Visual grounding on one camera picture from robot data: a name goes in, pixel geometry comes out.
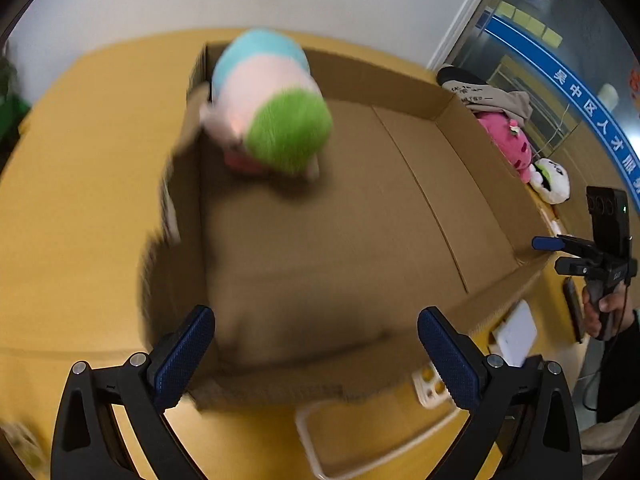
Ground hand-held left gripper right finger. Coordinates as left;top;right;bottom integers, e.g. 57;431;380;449
417;306;583;480

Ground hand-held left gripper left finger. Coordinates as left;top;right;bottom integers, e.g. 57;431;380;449
50;305;216;480

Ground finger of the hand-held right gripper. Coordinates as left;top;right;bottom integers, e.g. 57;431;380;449
531;235;597;261
555;256;602;278

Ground white power strip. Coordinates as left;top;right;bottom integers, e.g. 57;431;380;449
412;365;449;409

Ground black device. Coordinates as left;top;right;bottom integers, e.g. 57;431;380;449
562;277;587;344

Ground white rounded box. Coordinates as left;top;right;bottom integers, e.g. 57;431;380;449
491;300;539;367

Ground cardboard box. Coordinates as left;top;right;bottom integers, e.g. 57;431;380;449
137;42;563;411

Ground pastel striped plush toy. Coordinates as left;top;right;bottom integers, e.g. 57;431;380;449
197;27;335;181

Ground person's right forearm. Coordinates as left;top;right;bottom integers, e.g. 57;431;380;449
612;309;640;363

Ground yellow desktop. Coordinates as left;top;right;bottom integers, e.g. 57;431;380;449
0;30;601;480

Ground person's right hand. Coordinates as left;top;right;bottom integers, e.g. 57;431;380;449
582;285;636;340

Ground white plush toy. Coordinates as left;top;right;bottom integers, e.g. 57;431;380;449
529;157;571;205

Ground pink plush toy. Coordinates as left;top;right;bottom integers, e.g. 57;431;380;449
475;110;536;184

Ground white rectangular tray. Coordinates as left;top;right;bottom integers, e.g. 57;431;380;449
294;400;467;480

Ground blue banner strip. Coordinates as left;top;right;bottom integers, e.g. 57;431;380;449
484;12;640;203

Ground beige and black garment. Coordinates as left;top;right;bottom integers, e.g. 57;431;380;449
436;64;533;123

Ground person's beige trousers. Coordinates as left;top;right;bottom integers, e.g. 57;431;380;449
580;400;640;480

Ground group of yellow sticky notes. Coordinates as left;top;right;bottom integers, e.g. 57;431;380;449
494;1;564;47

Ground green planter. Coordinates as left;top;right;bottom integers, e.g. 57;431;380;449
0;94;32;151

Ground green potted plant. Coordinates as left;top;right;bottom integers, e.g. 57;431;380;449
0;55;20;103

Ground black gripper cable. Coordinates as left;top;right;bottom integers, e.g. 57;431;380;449
579;335;626;412

